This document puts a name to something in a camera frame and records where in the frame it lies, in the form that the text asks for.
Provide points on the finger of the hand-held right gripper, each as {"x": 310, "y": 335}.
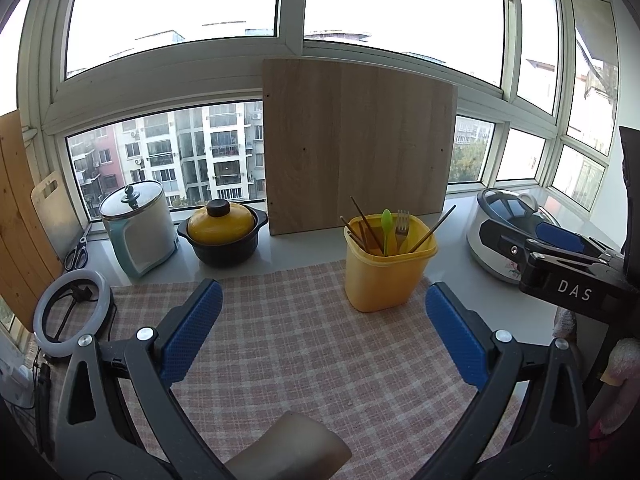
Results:
{"x": 505, "y": 245}
{"x": 560, "y": 237}

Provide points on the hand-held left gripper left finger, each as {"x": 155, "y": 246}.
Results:
{"x": 192, "y": 332}

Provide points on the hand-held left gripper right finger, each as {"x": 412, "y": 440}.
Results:
{"x": 457, "y": 335}

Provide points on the yellow plastic container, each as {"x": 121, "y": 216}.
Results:
{"x": 380, "y": 280}

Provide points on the metal fork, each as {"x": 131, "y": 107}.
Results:
{"x": 402, "y": 222}

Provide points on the green plastic spoon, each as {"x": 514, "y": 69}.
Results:
{"x": 386, "y": 220}

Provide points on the glass rice cooker lid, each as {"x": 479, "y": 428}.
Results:
{"x": 505, "y": 205}

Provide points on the black casserole pot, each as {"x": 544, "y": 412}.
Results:
{"x": 220, "y": 255}

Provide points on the white and teal cooker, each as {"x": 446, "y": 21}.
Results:
{"x": 145, "y": 245}

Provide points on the pink plaid tablecloth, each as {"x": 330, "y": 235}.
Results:
{"x": 300, "y": 340}

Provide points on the yellow pot lid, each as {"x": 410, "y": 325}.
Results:
{"x": 220, "y": 227}

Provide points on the metal cooker lid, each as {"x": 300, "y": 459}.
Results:
{"x": 131, "y": 200}

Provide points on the blurred grey-brown object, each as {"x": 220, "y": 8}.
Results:
{"x": 290, "y": 445}

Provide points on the black stand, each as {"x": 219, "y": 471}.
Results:
{"x": 44, "y": 410}

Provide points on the white cutting board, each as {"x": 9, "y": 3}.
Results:
{"x": 60, "y": 220}

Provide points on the pink and white apartment building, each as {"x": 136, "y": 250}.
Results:
{"x": 200, "y": 155}

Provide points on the light wooden board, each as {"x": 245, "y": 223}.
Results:
{"x": 350, "y": 150}

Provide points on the white power adapter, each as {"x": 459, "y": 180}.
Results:
{"x": 15, "y": 380}

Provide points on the orange-brown wooden board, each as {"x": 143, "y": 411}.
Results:
{"x": 20, "y": 220}

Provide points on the white window frame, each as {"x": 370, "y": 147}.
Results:
{"x": 290, "y": 10}

